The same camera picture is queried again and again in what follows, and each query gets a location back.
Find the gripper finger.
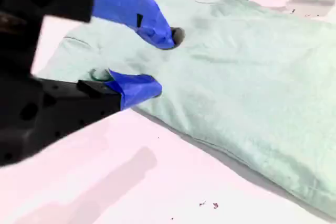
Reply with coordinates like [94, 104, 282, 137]
[5, 0, 186, 50]
[23, 68, 163, 154]

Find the pale green T-shirt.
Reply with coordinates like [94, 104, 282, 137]
[36, 0, 336, 219]

